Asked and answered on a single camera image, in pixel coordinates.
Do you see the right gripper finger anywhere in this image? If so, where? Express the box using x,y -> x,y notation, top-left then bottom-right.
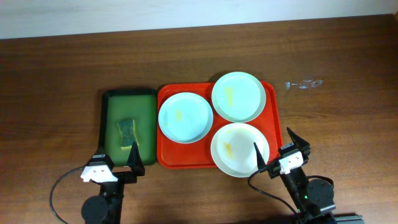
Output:
254,143 -> 267,172
287,127 -> 310,151

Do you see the white plate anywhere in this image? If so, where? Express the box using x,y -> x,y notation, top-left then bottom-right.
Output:
210,123 -> 270,178

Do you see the yellow green scrub sponge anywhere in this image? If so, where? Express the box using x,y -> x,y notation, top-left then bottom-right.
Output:
117,119 -> 139,150

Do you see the light blue plate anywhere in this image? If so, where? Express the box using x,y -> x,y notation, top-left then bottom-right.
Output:
158,92 -> 214,144

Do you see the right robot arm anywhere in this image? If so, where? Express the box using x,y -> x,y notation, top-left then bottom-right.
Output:
248,128 -> 337,223

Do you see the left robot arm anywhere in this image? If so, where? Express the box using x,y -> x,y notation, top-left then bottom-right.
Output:
81,142 -> 145,223

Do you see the dark green soapy tray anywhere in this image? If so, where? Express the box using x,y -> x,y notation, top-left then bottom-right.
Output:
98,88 -> 157,167

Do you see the red plastic tray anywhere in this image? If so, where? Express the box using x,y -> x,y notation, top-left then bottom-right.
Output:
157,81 -> 282,169

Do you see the pale green plate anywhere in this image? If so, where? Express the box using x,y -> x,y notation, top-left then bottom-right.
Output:
211,72 -> 267,123

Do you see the black metal base rail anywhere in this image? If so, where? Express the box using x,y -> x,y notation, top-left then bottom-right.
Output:
333,215 -> 365,224

